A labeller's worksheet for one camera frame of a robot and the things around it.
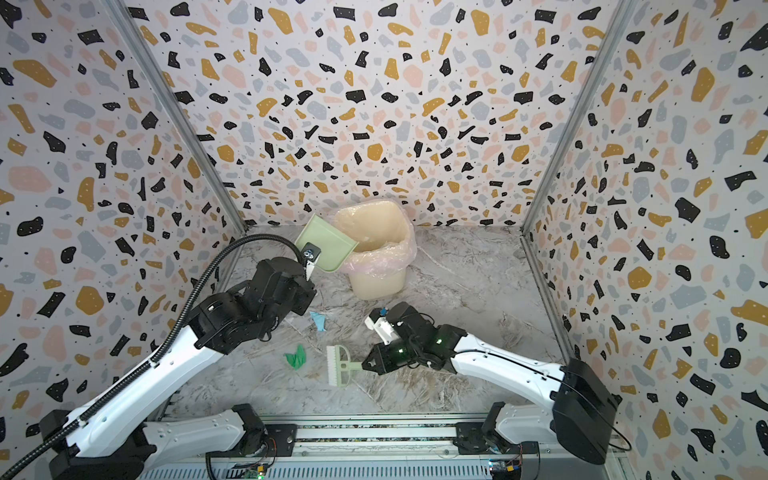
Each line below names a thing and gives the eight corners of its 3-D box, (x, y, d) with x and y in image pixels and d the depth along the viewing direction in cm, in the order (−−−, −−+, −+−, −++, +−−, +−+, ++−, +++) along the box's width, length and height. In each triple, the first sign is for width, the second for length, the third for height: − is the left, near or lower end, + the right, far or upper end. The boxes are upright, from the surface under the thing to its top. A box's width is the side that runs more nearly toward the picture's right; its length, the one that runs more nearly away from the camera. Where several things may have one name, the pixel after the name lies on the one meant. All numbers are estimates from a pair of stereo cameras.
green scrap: (293, 372, 87) (291, 370, 85) (285, 357, 90) (283, 354, 88) (311, 361, 89) (309, 358, 87) (302, 346, 92) (301, 343, 90)
